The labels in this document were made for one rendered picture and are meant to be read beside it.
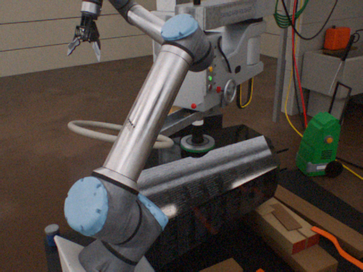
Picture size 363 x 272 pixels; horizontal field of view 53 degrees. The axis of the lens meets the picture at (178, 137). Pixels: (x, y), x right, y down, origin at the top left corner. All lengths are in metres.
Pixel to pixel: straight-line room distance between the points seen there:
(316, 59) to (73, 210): 4.17
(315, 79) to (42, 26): 5.41
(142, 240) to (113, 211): 0.18
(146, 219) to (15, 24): 7.09
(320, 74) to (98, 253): 4.07
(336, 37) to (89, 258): 4.43
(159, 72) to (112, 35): 7.39
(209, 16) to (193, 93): 0.43
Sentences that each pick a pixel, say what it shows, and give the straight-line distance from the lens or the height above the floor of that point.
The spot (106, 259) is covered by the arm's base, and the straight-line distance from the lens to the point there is 1.18.
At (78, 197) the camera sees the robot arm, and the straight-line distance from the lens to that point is 1.05.
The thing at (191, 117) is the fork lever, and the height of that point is 1.08.
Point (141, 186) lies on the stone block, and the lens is 2.09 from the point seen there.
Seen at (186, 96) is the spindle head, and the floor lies 1.18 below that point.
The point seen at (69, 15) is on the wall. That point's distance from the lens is 8.18.
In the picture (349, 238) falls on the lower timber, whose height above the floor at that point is 0.09.
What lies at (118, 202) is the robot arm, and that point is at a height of 1.28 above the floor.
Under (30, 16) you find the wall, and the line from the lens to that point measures 8.03.
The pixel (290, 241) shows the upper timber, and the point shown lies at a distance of 2.60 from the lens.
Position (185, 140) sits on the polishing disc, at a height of 0.86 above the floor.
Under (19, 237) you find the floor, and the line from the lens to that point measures 3.17.
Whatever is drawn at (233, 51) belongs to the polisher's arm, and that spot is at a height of 1.38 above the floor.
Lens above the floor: 1.85
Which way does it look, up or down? 25 degrees down
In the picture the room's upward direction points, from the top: 2 degrees counter-clockwise
